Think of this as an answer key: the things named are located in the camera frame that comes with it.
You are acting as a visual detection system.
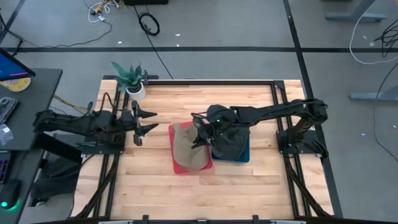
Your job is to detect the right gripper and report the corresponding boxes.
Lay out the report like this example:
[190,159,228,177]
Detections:
[192,105,239,149]

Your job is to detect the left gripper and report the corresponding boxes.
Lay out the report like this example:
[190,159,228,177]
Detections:
[120,100,159,147]

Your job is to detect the dark grey cap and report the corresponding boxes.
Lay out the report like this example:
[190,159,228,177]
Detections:
[213,124,250,156]

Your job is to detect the grey towel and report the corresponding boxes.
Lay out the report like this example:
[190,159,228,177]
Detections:
[213,146,245,162]

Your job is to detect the red plastic tray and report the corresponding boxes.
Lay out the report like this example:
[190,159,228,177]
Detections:
[168,121,214,175]

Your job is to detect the green plant in white pot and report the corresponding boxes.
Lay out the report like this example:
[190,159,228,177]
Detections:
[111,61,149,101]

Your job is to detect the blue plastic tray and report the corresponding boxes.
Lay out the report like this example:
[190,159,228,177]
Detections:
[211,133,251,164]

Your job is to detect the black chair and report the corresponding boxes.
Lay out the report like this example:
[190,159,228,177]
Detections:
[30,155,82,202]

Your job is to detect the black desk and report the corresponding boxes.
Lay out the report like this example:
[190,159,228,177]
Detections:
[0,68,63,224]

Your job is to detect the black floor box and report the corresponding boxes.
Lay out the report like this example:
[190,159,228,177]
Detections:
[123,0,169,6]

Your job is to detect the yellow wipes canister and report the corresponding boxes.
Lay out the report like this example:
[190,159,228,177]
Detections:
[0,77,32,93]

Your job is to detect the grey keyboard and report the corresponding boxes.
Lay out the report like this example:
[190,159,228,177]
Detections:
[0,96,19,125]

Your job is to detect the clear plastic package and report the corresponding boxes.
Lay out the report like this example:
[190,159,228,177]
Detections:
[0,123,15,146]

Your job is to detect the monitor with blue screen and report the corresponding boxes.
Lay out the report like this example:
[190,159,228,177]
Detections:
[0,47,37,82]

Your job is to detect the black keyboard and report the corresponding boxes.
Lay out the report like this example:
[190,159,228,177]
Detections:
[0,151,12,184]

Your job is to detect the black computer mouse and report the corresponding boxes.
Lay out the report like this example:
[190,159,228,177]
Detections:
[0,179,22,210]

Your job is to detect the grey table foot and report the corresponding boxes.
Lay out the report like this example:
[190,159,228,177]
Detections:
[349,83,398,102]
[325,0,388,23]

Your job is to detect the black aluminium table frame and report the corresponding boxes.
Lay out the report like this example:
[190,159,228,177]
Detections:
[71,74,345,224]

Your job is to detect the black cable bundle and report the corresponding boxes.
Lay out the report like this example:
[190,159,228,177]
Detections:
[284,154,332,218]
[74,154,121,218]

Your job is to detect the yellow and black cable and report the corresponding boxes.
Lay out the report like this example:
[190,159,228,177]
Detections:
[53,95,94,114]

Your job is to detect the coiled black floor cable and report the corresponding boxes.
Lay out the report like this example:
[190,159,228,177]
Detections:
[132,4,174,80]

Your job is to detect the thin black floor cable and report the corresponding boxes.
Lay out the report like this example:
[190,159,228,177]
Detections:
[0,21,113,50]

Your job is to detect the silver metal bracket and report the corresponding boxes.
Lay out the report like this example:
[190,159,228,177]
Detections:
[98,219,134,224]
[270,219,307,224]

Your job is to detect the white and yellow cable bundle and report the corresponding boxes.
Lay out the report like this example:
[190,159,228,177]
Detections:
[82,0,122,24]

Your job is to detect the white floor cable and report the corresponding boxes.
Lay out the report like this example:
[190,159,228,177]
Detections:
[349,12,398,65]

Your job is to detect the tangled black cables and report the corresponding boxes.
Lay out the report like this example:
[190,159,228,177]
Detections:
[374,18,398,58]

